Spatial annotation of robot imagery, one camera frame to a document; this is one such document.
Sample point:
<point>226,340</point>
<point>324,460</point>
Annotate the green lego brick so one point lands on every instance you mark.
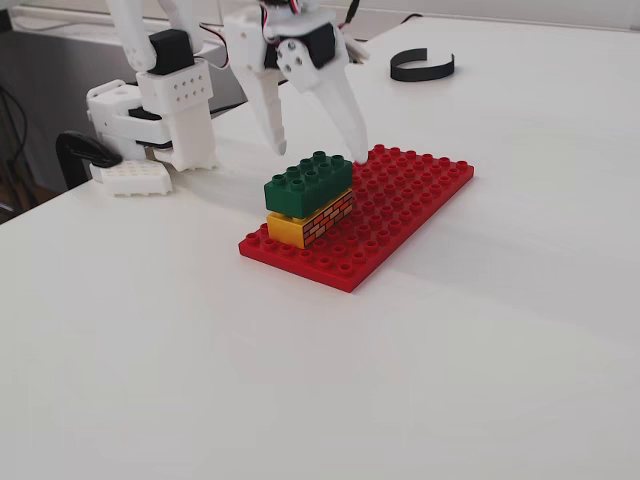
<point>300,200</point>

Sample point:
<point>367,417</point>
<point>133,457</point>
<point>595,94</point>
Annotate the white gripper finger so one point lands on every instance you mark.
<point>345,110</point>
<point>270,110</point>

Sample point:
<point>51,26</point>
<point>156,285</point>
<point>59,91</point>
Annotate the black table clamp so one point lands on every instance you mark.
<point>82,145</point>

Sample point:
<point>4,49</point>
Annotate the black curved plastic strip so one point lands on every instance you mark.
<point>415,75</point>

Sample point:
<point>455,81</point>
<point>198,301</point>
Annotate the yellow lego brick brick print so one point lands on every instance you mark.
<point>287,230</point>

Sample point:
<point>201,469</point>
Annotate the red lego baseplate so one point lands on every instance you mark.
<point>400,220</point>

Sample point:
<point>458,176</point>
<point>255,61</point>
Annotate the white plastic connector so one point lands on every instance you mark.
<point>359,52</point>

